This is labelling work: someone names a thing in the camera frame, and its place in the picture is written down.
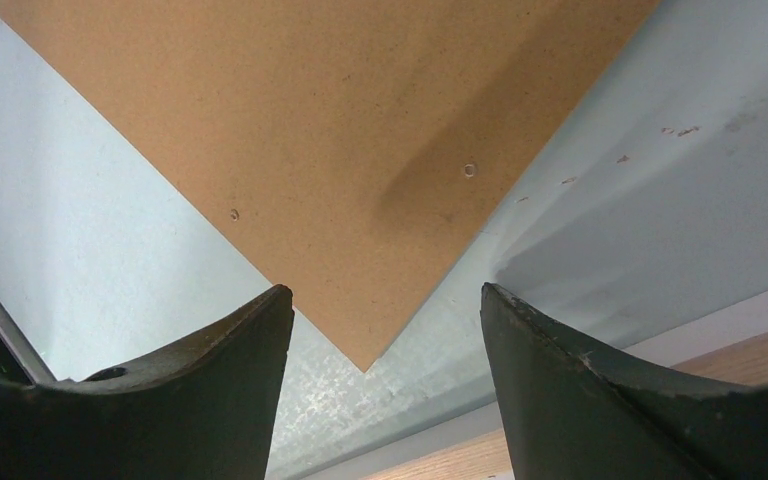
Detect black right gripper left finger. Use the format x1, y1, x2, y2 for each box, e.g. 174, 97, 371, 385
0, 285, 294, 479

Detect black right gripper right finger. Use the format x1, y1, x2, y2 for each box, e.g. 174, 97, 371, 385
480, 283, 768, 479

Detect printed photo with white border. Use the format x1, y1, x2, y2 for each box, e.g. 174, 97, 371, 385
312, 291, 768, 479

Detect light wooden picture frame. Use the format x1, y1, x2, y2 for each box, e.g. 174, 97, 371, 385
366, 330, 768, 479

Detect brown backing board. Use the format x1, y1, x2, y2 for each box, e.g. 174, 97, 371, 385
0, 1, 656, 370

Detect left aluminium corner rail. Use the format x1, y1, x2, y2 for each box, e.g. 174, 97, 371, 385
0, 248, 57, 386

